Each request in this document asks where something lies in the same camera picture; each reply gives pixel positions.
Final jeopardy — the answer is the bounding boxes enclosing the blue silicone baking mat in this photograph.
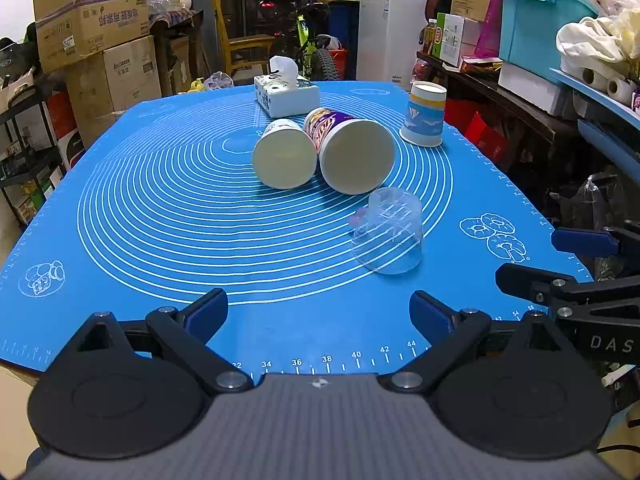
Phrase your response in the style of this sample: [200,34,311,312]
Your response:
[0,80,596,382]

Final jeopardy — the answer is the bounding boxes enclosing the white chest freezer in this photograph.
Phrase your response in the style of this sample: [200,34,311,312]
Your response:
[356,0,431,83]

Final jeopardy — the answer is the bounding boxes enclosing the clear plastic cup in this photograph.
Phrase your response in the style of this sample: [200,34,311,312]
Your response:
[350,187,425,276]

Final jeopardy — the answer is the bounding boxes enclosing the blue shelf board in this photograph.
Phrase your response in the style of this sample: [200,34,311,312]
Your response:
[549,67,640,173]

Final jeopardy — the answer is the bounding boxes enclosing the red paper bag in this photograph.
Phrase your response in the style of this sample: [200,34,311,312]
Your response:
[445,97,509,162]

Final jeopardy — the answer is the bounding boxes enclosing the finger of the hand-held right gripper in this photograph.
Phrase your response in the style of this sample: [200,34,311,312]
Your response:
[551,220,640,262]
[495,262,596,318]

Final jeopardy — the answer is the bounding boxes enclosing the purple printed paper cup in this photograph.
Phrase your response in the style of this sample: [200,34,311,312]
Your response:
[304,107,396,196]

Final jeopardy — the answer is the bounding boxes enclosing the light blue storage bin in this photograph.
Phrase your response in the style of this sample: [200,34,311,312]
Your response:
[497,0,601,80]

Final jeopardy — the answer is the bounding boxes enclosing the red bucket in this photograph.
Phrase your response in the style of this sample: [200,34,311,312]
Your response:
[327,49,349,81]

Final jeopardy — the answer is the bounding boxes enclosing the black metal shelf rack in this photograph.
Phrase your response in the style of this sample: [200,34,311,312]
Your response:
[0,80,68,233]

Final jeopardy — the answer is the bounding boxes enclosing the white cloth bundle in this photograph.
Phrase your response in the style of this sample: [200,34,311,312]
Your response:
[556,16,628,70]

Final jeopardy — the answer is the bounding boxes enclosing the green and white carton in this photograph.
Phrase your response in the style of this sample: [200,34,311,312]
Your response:
[432,12,482,68]

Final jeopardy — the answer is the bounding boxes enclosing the black bag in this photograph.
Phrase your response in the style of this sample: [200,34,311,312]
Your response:
[0,37,42,87]

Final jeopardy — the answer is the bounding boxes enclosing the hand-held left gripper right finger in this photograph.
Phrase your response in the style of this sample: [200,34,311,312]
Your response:
[378,291,589,395]

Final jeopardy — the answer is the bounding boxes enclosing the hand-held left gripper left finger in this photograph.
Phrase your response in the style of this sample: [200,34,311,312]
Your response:
[47,288,253,395]

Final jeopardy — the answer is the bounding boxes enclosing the large plain cardboard box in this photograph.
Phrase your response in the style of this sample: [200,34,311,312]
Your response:
[65,35,163,147]

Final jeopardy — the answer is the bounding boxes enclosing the white flat box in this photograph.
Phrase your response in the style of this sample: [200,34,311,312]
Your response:
[497,60,571,117]

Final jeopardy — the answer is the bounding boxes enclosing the plain white paper cup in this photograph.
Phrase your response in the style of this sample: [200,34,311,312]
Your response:
[251,118,319,190]

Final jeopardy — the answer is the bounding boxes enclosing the pink gift bag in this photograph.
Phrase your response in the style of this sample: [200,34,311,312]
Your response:
[474,0,505,59]

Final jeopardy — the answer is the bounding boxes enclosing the printed open cardboard box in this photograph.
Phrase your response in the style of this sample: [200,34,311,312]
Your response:
[33,0,151,74]

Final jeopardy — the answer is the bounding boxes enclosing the toilet paper roll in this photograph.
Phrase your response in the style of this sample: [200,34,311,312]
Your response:
[606,77,635,103]
[581,66,612,90]

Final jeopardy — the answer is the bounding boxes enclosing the black and green bicycle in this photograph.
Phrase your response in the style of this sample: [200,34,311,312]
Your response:
[235,0,351,82]

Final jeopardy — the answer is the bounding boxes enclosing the wooden chair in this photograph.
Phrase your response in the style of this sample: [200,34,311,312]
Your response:
[210,0,281,85]

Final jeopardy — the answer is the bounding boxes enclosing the clear plastic bag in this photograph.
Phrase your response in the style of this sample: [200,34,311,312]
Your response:
[574,172,627,281]

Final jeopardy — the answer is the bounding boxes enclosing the white tissue box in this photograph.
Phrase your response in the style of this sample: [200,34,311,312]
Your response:
[253,56,320,117]

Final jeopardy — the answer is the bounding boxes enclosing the blue and white paper cup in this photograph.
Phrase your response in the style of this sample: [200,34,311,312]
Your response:
[399,81,447,148]

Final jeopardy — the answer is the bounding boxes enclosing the dark wooden side table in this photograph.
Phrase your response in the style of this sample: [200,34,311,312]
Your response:
[416,51,583,173]

